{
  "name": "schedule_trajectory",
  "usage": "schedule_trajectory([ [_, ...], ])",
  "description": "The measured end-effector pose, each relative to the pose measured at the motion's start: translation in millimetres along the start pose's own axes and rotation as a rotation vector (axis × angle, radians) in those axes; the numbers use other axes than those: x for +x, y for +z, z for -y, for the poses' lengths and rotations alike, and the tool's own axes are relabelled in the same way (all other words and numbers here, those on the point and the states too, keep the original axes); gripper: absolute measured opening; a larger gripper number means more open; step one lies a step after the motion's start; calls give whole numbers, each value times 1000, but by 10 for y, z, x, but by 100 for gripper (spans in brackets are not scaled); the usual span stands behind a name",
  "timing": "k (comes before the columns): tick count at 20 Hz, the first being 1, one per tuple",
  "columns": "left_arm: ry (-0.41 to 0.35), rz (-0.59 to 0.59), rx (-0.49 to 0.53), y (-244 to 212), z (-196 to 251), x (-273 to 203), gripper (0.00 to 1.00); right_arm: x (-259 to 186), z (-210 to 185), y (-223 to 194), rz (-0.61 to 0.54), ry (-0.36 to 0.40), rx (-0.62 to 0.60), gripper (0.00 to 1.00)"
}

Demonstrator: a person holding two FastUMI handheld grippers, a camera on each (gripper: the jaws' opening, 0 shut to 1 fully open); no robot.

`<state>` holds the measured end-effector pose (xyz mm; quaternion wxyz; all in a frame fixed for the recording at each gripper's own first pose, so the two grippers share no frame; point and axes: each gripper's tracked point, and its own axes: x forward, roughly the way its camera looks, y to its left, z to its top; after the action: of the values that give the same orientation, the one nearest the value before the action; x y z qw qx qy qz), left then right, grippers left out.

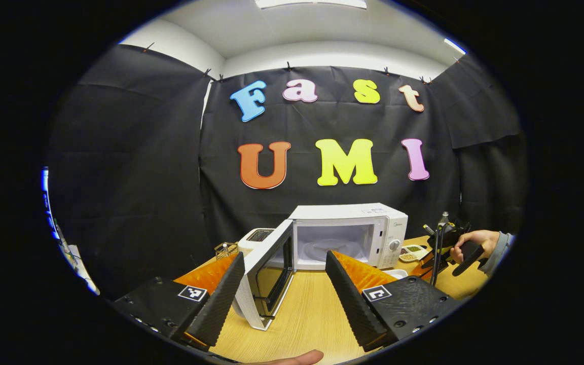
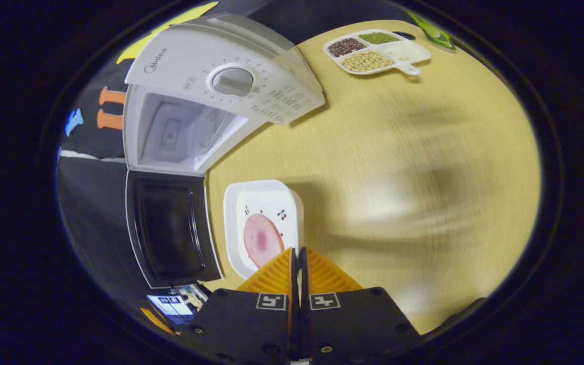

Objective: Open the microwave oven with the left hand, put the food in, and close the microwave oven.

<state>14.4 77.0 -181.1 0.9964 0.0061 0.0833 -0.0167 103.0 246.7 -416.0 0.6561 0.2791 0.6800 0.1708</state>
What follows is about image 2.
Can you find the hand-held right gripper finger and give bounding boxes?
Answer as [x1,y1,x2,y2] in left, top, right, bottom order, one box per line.
[300,247,422,363]
[178,247,300,363]

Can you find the pink ham slice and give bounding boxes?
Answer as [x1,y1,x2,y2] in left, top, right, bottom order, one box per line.
[243,213,285,269]

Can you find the white square plate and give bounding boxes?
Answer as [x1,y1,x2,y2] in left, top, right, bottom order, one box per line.
[223,179,305,280]

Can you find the white microwave oven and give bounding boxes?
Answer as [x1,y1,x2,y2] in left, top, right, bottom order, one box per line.
[122,13,326,289]

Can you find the white divided dish of beans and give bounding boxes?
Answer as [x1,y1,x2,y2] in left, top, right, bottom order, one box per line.
[323,30,431,77]

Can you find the green drink bottle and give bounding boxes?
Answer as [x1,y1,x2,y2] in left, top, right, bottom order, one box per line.
[406,10,456,50]

